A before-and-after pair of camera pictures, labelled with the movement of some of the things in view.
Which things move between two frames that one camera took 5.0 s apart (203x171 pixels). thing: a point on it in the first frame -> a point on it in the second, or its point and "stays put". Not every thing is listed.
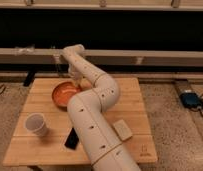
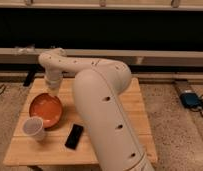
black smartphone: [72, 139] stays put
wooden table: [29, 149] stays put
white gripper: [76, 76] -> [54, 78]
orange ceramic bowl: [63, 92] -> [48, 108]
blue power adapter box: [190, 100] stays put
